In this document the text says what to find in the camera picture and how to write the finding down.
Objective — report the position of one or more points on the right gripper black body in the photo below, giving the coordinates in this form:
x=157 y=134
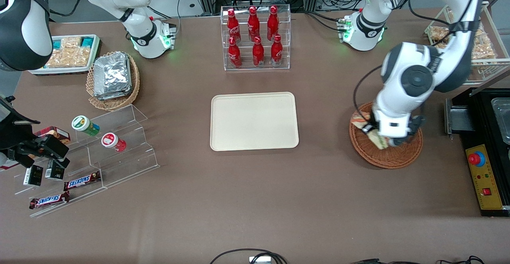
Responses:
x=15 y=133

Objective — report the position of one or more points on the triangle sandwich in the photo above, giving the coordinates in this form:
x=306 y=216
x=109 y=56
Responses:
x=376 y=139

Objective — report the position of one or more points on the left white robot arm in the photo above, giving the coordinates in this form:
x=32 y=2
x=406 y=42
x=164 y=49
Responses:
x=414 y=81

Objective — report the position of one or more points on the round brown wicker basket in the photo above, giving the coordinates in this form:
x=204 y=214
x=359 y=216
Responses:
x=392 y=158

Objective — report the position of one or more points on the light tan wicker basket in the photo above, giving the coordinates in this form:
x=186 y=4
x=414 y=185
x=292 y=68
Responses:
x=113 y=104

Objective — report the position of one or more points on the white snack tray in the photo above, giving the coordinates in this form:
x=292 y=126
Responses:
x=59 y=71

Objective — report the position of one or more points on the cream plastic tray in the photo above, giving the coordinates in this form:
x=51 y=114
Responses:
x=255 y=122

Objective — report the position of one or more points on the dark red chocolate box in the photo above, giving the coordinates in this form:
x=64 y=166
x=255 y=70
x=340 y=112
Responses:
x=59 y=132

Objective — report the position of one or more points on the small black carton box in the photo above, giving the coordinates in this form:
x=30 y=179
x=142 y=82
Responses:
x=55 y=171
x=33 y=175

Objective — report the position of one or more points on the green lidded cup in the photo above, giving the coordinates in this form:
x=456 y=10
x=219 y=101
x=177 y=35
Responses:
x=85 y=125

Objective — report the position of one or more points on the Snickers chocolate bar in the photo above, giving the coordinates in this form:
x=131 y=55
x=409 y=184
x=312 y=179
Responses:
x=48 y=200
x=81 y=181

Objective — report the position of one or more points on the red lidded cup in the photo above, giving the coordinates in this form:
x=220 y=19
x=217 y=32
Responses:
x=112 y=142

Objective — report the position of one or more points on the black countertop appliance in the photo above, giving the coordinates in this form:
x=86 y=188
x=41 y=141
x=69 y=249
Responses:
x=478 y=136

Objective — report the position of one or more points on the red emergency stop button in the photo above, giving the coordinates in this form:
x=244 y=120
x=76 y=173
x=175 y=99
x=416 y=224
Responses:
x=475 y=159

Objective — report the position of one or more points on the clear acrylic stepped shelf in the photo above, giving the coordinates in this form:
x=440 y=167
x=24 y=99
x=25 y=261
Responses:
x=119 y=164

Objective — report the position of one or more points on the silver foil packets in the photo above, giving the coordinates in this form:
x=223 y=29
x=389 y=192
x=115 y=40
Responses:
x=115 y=96

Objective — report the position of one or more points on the beige nut snack pack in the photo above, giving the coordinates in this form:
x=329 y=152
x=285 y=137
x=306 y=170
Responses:
x=81 y=56
x=71 y=43
x=59 y=59

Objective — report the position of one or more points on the steel pan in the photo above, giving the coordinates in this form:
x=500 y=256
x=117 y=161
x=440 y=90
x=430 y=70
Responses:
x=502 y=116

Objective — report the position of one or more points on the yellow control panel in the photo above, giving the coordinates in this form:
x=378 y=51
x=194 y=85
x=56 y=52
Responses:
x=492 y=176

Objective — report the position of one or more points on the silver foil food container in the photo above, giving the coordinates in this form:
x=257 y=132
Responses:
x=112 y=73

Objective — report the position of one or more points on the clear bagged fried snack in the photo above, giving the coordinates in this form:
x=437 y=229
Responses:
x=483 y=36
x=484 y=51
x=438 y=33

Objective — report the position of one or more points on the teal snack packet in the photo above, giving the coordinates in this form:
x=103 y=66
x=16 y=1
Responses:
x=58 y=43
x=87 y=41

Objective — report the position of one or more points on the clear acrylic bottle rack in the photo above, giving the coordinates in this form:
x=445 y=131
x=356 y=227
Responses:
x=279 y=67

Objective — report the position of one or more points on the red cola bottle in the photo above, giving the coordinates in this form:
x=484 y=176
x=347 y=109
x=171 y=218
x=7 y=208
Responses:
x=273 y=22
x=233 y=25
x=258 y=53
x=276 y=51
x=253 y=23
x=234 y=53

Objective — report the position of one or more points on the brown table mat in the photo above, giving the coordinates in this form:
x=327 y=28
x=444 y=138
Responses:
x=255 y=200

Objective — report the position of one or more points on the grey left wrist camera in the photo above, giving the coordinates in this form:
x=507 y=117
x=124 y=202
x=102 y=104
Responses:
x=394 y=141

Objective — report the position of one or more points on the grey metal appliance bracket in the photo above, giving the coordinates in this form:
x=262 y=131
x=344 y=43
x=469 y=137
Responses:
x=458 y=116

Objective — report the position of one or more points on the red rocker switch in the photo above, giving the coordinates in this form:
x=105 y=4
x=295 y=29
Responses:
x=487 y=192

